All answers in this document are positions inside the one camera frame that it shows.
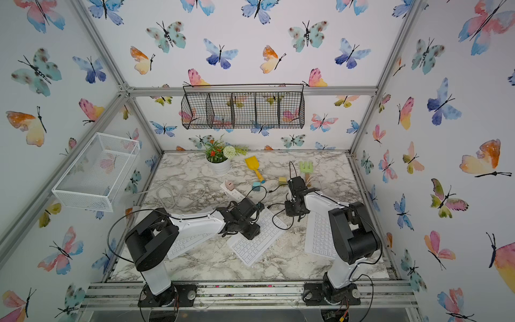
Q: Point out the black wire wall basket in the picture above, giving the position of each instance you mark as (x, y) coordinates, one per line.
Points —
(243, 107)

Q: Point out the left white keyboard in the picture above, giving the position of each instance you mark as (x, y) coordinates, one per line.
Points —
(185, 244)

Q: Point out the middle white keyboard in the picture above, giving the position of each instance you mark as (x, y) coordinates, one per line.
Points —
(250, 251)

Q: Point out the white keyboard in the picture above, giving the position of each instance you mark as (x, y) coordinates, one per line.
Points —
(185, 244)
(250, 251)
(319, 239)

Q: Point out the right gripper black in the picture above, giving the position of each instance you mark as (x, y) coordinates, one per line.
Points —
(288, 206)

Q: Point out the right white keyboard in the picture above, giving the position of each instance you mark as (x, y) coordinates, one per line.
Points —
(319, 239)

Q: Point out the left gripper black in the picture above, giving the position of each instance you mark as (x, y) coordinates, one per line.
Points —
(253, 233)

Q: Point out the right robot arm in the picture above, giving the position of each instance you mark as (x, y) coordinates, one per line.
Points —
(351, 235)

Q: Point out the pink USB charger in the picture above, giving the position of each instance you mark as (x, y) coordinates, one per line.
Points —
(230, 185)

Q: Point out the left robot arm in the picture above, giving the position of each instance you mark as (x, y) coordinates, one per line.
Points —
(160, 235)

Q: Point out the white mesh wall basket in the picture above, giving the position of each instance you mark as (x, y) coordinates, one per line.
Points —
(95, 176)

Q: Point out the white power strip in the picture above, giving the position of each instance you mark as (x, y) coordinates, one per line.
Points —
(235, 194)

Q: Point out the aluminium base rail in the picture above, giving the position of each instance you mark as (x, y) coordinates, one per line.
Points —
(293, 294)

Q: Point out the potted plant white pot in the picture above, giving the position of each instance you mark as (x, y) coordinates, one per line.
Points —
(220, 153)

